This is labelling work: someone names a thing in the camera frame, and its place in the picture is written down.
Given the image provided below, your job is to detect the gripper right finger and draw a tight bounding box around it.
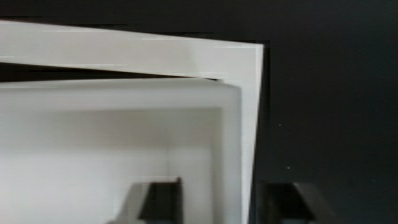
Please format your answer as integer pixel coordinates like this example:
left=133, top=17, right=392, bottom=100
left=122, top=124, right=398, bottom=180
left=259, top=182, right=332, bottom=224

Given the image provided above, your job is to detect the white drawer cabinet frame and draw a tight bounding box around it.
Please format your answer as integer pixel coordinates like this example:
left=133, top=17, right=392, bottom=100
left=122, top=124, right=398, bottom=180
left=0, top=20, right=263, bottom=224

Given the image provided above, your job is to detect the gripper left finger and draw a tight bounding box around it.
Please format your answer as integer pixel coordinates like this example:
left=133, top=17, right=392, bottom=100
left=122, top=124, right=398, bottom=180
left=120, top=178, right=183, bottom=224

